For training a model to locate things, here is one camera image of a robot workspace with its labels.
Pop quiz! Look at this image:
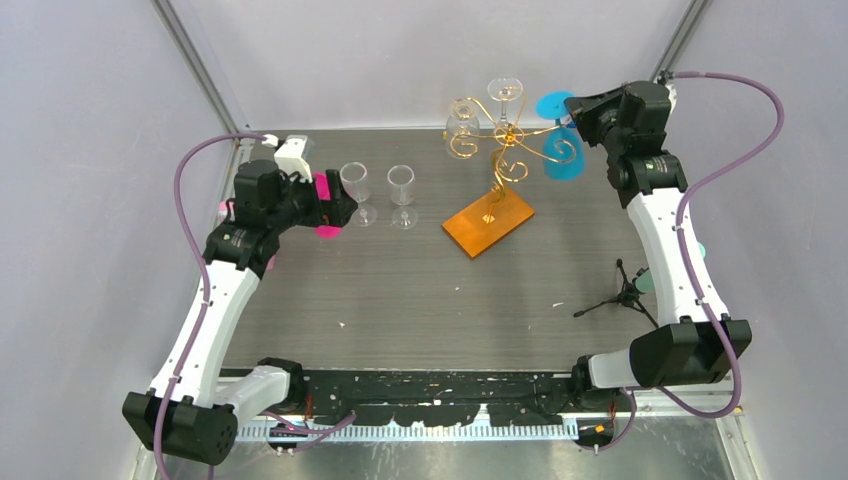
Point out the blue wine glass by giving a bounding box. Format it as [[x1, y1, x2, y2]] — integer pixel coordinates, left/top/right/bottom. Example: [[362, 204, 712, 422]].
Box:
[[536, 91, 586, 181]]

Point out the clear wine glass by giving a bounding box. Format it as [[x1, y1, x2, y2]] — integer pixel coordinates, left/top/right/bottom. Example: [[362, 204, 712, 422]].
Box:
[[340, 162, 377, 227], [387, 165, 418, 230]]

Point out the pink wine glass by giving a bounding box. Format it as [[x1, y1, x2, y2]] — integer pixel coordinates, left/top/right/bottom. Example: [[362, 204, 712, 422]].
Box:
[[309, 172, 346, 240]]

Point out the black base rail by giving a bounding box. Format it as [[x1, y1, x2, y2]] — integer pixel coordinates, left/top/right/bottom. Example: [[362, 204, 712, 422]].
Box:
[[215, 354, 637, 429]]

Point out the gold wire wine glass rack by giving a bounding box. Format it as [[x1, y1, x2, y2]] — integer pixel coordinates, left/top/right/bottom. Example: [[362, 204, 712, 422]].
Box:
[[458, 93, 554, 195]]

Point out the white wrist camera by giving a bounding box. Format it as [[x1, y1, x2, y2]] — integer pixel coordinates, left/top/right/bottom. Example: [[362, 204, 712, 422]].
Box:
[[655, 70, 678, 112], [261, 134, 314, 183]]

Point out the small black tripod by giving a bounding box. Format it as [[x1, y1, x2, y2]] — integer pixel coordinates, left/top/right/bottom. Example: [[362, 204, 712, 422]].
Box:
[[573, 258, 659, 328]]

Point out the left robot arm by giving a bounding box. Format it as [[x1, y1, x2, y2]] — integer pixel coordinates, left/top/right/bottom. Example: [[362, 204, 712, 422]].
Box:
[[122, 160, 358, 466]]

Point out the pink wedge stand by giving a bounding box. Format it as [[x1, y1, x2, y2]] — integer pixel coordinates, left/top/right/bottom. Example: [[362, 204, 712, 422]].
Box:
[[215, 198, 276, 271]]

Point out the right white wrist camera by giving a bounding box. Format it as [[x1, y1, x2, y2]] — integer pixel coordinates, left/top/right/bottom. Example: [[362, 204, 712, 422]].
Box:
[[655, 70, 678, 112]]

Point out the clear glass hanging left rear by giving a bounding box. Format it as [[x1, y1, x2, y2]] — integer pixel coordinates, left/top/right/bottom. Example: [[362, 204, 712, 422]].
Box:
[[444, 99, 480, 159]]

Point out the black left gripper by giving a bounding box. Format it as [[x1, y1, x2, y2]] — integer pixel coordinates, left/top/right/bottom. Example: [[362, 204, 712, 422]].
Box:
[[268, 167, 356, 234]]

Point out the orange wooden rack base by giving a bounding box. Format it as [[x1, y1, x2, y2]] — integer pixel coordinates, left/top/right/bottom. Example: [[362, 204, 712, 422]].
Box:
[[441, 188, 535, 259]]

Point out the clear glass hanging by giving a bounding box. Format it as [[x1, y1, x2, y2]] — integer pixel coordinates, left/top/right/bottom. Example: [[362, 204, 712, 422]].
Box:
[[444, 99, 480, 159], [487, 77, 524, 127]]

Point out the mint green bottle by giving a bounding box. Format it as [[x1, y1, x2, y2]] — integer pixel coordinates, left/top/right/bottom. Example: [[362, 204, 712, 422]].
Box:
[[634, 238, 705, 297]]

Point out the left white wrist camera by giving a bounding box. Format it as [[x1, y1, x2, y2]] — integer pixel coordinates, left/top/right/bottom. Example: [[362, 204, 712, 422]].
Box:
[[261, 134, 314, 183]]

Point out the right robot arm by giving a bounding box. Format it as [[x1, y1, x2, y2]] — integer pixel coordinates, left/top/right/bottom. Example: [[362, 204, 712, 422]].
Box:
[[564, 81, 752, 411]]

